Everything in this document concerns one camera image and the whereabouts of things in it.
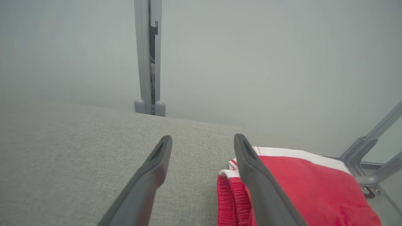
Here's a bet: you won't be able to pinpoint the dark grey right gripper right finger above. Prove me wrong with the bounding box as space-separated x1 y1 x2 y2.
234 133 307 226

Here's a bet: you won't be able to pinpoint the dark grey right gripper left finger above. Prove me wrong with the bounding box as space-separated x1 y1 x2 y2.
97 135 173 226

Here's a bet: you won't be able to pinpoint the red shorts with white stripe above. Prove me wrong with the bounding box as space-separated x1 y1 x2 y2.
216 146 382 226

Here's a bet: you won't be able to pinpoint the grey metal frame bracket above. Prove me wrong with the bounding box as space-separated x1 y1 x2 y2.
323 100 402 199

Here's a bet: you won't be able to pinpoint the grey partition post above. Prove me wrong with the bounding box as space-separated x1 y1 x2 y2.
134 0 166 117

